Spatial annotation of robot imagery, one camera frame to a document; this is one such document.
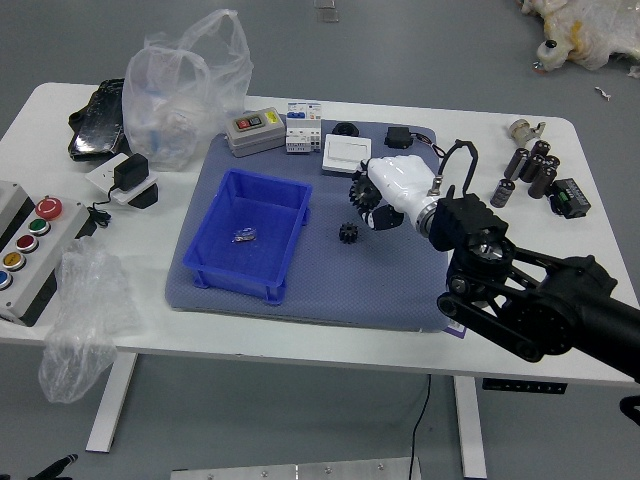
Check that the purple label tag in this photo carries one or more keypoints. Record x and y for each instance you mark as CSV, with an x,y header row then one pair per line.
x,y
457,328

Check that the black textured pouch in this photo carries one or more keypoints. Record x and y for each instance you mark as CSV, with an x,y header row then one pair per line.
x,y
97,125

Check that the big black gear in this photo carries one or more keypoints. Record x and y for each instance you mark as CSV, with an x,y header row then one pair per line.
x,y
361,192

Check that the black-white left robot hand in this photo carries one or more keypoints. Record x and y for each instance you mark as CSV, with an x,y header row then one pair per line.
x,y
55,467

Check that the white paper scrap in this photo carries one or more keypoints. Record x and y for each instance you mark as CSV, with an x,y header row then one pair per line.
x,y
603,94

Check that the grey-white round connector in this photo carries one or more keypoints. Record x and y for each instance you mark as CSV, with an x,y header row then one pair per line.
x,y
521,131

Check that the black power adapter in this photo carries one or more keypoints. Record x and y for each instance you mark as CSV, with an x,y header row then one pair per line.
x,y
131,171

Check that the clear floor tape piece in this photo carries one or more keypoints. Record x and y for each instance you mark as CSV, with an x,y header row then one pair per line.
x,y
326,11

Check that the white socket plate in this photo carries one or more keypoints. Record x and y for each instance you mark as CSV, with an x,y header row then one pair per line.
x,y
102,175

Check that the crumpled clear plastic bag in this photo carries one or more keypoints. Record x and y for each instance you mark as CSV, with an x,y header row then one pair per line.
x,y
82,320

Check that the black-green terminal module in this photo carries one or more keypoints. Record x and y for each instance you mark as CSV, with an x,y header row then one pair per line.
x,y
570,198

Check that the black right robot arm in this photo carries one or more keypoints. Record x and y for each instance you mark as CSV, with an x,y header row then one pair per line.
x,y
550,300

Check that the blue-grey padded mat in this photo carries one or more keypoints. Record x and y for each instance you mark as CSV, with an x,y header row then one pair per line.
x,y
350,285

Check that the silver metal plate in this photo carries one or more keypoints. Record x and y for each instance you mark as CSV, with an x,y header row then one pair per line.
x,y
295,470

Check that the dark cylindrical capacitor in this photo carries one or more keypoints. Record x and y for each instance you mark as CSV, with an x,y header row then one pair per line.
x,y
552,162
541,148
502,193
532,169
544,182
517,164

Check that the white wall switch panel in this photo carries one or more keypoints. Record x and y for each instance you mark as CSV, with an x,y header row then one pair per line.
x,y
345,152

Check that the grey two-button switch box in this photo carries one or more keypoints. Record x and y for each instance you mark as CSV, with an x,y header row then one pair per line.
x,y
255,132

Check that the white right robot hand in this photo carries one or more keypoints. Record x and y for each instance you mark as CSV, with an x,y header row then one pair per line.
x,y
400,175

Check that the grey multi-button control box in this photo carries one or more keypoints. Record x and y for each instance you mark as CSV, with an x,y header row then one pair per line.
x,y
30,260

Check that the small black gear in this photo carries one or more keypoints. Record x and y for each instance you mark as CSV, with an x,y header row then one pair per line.
x,y
349,233

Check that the plastic-wrapped plush toy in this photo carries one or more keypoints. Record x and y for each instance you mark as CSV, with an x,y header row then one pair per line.
x,y
585,30

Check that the white table leg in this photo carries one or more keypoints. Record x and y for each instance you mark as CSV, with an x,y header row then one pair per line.
x,y
471,430
112,400

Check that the black table control panel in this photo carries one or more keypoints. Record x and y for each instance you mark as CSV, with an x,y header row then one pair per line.
x,y
525,386

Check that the blue plastic box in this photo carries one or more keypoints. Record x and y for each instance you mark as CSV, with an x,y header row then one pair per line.
x,y
240,260

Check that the white circuit breaker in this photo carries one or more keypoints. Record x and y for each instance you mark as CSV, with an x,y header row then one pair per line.
x,y
302,130

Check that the large clear plastic bag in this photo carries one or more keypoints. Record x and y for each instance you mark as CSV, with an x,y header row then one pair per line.
x,y
170,110

